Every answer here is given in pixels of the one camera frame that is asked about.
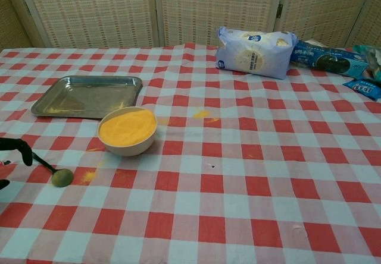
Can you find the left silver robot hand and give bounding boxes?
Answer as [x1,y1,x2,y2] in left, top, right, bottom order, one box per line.
[0,138,33,190]

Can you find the black-handled metal spoon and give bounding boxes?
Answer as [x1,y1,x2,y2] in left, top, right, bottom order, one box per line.
[31,152,74,188]

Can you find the yellow bowl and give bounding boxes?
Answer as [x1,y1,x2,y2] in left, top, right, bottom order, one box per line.
[97,106,158,157]
[99,110,157,149]

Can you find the rectangular metal tray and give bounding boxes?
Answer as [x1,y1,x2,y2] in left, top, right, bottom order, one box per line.
[30,75,143,120]

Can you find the woven folding screen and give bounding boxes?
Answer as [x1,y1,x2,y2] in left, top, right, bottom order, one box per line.
[0,0,381,51]

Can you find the red white checkered tablecloth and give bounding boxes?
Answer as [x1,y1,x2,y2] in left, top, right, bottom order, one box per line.
[0,42,381,264]

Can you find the light purple biscuit bag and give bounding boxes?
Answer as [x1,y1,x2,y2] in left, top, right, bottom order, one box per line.
[214,26,298,80]

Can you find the blue sandwich cookie package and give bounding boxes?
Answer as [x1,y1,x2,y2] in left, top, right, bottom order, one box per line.
[290,40,370,79]

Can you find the small blue snack packet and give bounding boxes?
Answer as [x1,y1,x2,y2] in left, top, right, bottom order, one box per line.
[342,78,381,102]

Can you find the teal clear snack bag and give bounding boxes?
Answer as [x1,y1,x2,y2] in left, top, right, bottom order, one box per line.
[352,44,381,82]

